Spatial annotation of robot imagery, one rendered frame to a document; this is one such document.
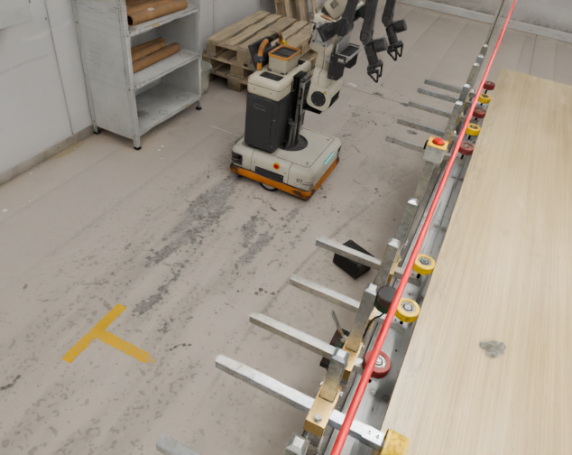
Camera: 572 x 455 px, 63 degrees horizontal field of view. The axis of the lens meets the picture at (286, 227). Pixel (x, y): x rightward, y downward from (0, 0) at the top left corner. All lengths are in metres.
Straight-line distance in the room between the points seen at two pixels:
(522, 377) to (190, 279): 1.85
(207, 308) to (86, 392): 0.72
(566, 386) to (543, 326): 0.22
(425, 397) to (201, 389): 1.24
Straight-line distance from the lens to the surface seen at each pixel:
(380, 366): 1.43
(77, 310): 2.75
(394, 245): 1.49
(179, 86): 4.60
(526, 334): 1.73
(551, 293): 1.93
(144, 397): 2.38
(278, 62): 3.26
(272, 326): 1.50
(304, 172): 3.26
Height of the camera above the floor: 2.05
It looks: 40 degrees down
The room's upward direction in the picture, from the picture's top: 8 degrees clockwise
